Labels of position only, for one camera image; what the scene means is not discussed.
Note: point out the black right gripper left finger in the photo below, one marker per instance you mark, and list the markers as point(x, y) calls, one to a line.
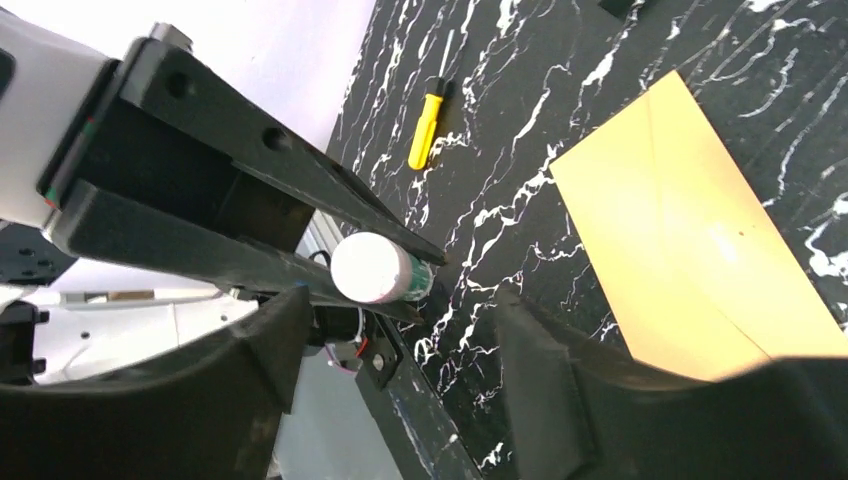
point(208, 410)

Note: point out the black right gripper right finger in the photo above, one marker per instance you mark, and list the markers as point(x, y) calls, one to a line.
point(580, 409)

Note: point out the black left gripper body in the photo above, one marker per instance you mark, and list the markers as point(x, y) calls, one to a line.
point(115, 146)

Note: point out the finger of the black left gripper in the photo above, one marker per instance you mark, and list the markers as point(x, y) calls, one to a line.
point(172, 86)
point(100, 225)

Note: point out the orange paper envelope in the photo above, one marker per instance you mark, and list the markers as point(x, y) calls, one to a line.
point(698, 278)

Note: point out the green white glue stick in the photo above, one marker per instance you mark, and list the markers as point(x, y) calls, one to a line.
point(371, 269)

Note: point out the yellow marker pen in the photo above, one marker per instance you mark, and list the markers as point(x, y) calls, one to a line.
point(425, 128)

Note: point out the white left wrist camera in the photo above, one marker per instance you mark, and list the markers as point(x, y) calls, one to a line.
point(45, 78)

